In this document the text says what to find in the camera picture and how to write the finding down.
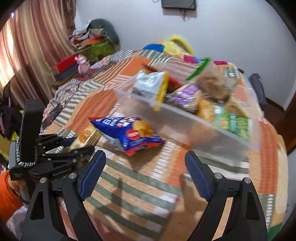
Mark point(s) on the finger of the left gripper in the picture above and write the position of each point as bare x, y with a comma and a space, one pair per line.
65, 142
84, 153

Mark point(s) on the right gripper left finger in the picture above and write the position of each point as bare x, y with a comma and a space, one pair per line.
43, 219

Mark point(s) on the orange label cracker pack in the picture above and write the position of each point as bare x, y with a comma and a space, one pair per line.
88, 137

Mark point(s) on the blue snack bag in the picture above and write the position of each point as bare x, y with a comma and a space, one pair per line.
127, 134

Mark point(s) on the green snack pack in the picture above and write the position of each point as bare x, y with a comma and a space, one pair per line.
232, 123

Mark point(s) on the white yellow snack bag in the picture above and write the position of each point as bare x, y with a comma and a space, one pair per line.
152, 86

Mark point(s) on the yellow biscuit pack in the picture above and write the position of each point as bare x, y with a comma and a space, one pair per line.
206, 110

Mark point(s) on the purple label bread pack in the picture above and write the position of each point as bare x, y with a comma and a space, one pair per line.
186, 97

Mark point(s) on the clear plastic storage bin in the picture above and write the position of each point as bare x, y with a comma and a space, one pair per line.
171, 122

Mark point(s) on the brown bread green clip bag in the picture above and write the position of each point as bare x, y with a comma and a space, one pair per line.
211, 80

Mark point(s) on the tan cake slice pack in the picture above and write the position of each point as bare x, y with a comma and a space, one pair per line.
237, 107

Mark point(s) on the red snack bag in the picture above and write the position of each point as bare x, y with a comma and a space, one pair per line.
172, 83

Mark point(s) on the person left hand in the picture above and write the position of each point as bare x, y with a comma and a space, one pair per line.
17, 185

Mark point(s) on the red and black box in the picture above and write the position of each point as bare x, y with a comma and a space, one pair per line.
66, 68

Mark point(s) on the pink plush toy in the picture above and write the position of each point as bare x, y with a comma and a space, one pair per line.
83, 64

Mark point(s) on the patchwork striped bed quilt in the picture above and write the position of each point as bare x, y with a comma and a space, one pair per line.
151, 196

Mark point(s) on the green gift box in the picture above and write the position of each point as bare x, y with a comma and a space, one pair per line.
97, 51

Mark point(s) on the striped pink curtain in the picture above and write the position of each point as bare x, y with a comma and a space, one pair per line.
34, 38

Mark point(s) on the grey plush pillow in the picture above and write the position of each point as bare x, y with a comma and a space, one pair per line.
106, 29

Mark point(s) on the colourful yellow pillow blanket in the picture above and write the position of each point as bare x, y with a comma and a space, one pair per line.
159, 48

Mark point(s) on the dark backpack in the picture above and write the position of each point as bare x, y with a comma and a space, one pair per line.
256, 83

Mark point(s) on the yellow foam tube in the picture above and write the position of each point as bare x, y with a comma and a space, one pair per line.
182, 42

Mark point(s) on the wall mounted black monitor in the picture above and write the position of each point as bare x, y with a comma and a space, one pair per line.
179, 4

